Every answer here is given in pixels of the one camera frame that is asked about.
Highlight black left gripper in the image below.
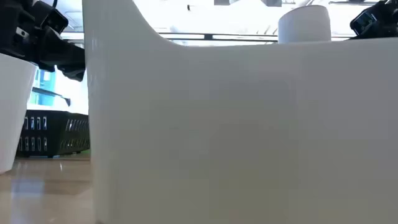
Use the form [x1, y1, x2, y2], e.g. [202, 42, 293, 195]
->
[0, 0, 86, 83]

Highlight black plastic basket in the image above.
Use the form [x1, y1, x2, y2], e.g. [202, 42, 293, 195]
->
[15, 109, 91, 158]

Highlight black window handrail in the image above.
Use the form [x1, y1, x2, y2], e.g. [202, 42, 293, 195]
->
[30, 86, 72, 107]

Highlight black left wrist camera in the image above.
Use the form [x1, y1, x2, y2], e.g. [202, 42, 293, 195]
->
[39, 1, 70, 34]

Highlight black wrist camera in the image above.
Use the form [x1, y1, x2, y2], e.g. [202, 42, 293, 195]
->
[39, 1, 70, 34]
[349, 11, 379, 37]

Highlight long ceiling light bar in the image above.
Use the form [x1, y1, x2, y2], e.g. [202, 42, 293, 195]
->
[62, 30, 352, 43]

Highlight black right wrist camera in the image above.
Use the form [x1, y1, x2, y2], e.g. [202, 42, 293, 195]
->
[349, 11, 379, 37]

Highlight white plastic basket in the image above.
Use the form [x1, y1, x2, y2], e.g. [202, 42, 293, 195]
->
[0, 52, 38, 174]
[82, 0, 398, 224]

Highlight white cylindrical lamp shade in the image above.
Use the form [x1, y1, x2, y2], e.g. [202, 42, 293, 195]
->
[277, 4, 332, 44]

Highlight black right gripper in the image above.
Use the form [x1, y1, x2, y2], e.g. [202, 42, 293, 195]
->
[354, 0, 398, 40]

